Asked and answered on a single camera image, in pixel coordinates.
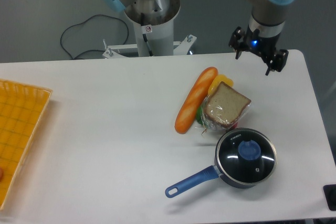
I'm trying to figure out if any black device at edge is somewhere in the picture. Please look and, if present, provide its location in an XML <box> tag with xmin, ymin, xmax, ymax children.
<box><xmin>323</xmin><ymin>184</ymin><xmax>336</xmax><ymax>211</ymax></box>

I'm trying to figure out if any bagged bread slice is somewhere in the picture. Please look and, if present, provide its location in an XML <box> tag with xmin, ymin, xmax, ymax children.
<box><xmin>200</xmin><ymin>82</ymin><xmax>251</xmax><ymax>132</ymax></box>

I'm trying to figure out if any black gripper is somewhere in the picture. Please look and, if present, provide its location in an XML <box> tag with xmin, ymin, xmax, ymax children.
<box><xmin>228</xmin><ymin>23</ymin><xmax>289</xmax><ymax>76</ymax></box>

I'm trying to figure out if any orange plastic basket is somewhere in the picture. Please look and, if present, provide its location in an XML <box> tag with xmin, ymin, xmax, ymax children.
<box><xmin>1</xmin><ymin>79</ymin><xmax>53</xmax><ymax>210</ymax></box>

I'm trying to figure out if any orange toy baguette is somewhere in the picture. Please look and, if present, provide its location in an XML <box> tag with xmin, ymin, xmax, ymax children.
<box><xmin>174</xmin><ymin>67</ymin><xmax>218</xmax><ymax>134</ymax></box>

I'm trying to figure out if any green toy vegetable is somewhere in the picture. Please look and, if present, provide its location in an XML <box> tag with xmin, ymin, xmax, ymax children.
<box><xmin>195</xmin><ymin>105</ymin><xmax>205</xmax><ymax>126</ymax></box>

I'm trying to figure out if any black floor cable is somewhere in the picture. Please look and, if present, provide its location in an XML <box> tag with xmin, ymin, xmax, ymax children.
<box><xmin>60</xmin><ymin>14</ymin><xmax>130</xmax><ymax>60</ymax></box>

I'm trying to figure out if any blue saucepan with handle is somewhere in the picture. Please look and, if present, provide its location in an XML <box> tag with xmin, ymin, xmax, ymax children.
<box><xmin>165</xmin><ymin>127</ymin><xmax>278</xmax><ymax>199</ymax></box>

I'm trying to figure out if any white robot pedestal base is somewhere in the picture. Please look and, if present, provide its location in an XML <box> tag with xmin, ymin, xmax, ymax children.
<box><xmin>102</xmin><ymin>0</ymin><xmax>197</xmax><ymax>59</ymax></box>

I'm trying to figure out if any glass pot lid blue knob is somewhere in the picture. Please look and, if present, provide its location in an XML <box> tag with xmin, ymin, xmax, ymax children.
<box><xmin>217</xmin><ymin>129</ymin><xmax>277</xmax><ymax>184</ymax></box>

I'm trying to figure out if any yellow toy bell pepper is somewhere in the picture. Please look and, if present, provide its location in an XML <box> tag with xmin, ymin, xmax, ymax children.
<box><xmin>207</xmin><ymin>74</ymin><xmax>234</xmax><ymax>95</ymax></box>

